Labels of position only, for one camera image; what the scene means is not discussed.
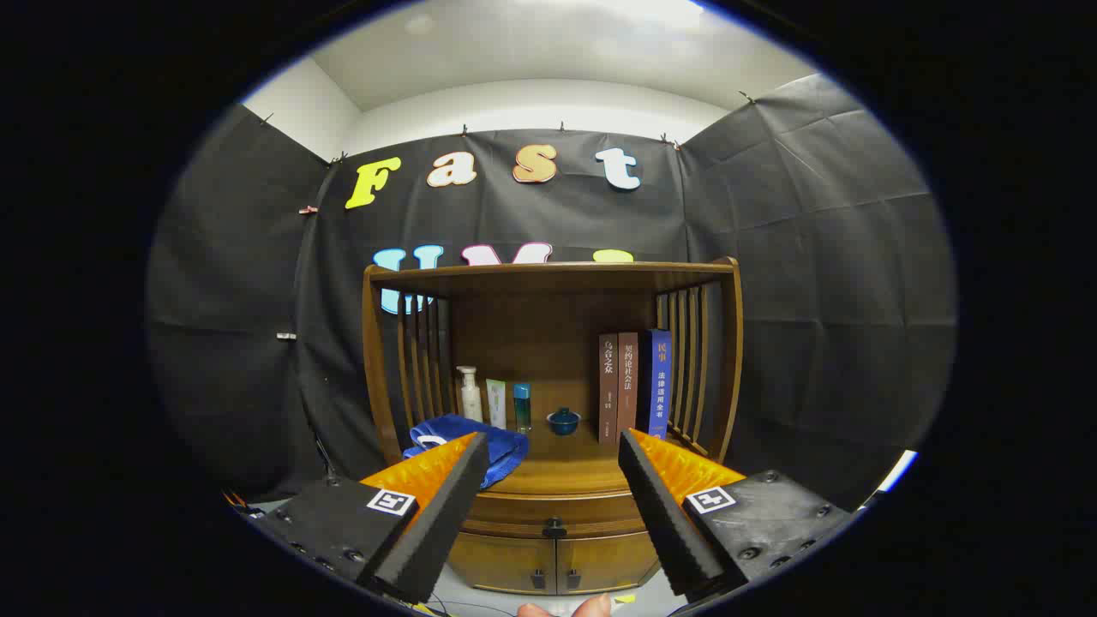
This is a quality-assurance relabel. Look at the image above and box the reddish brown book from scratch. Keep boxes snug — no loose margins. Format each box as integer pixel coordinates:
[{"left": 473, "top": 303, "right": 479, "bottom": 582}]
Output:
[{"left": 617, "top": 332, "right": 640, "bottom": 438}]

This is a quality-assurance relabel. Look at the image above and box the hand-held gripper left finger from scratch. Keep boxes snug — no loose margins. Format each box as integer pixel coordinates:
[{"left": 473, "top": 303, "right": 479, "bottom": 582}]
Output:
[{"left": 254, "top": 431, "right": 491, "bottom": 606}]

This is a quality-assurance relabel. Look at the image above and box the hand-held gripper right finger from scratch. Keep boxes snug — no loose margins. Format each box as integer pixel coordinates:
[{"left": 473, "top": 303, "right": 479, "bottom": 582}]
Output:
[{"left": 617, "top": 428, "right": 858, "bottom": 603}]

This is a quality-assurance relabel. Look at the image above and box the dark brown book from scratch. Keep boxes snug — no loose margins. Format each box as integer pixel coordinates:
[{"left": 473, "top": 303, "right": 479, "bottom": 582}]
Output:
[{"left": 598, "top": 333, "right": 620, "bottom": 444}]

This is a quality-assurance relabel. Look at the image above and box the blue folded towel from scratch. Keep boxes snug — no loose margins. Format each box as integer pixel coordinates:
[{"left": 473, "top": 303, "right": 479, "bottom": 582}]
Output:
[{"left": 403, "top": 414, "right": 531, "bottom": 489}]

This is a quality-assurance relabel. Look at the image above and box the wooden countertop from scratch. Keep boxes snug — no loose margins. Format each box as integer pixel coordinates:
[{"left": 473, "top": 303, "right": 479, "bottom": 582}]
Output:
[{"left": 399, "top": 416, "right": 712, "bottom": 498}]

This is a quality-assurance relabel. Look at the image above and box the white pump bottle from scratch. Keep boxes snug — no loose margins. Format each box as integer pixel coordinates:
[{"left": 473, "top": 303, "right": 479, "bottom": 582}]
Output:
[{"left": 456, "top": 366, "right": 483, "bottom": 423}]

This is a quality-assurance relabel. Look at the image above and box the wooden cabinet door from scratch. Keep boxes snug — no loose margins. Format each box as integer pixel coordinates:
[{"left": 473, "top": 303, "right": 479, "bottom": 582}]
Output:
[
  {"left": 555, "top": 531, "right": 661, "bottom": 595},
  {"left": 447, "top": 531, "right": 558, "bottom": 595}
]

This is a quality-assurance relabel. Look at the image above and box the blue book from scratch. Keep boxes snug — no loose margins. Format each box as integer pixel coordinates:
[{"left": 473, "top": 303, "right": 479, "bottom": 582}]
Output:
[{"left": 638, "top": 329, "right": 673, "bottom": 440}]

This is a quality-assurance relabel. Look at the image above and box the wooden cabinet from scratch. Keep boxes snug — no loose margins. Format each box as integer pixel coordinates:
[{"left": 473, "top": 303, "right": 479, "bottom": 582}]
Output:
[{"left": 362, "top": 255, "right": 745, "bottom": 596}]

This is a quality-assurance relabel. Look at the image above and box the wooden drawer with black knob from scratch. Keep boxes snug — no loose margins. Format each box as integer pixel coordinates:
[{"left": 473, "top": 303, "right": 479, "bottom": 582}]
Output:
[{"left": 465, "top": 490, "right": 654, "bottom": 540}]

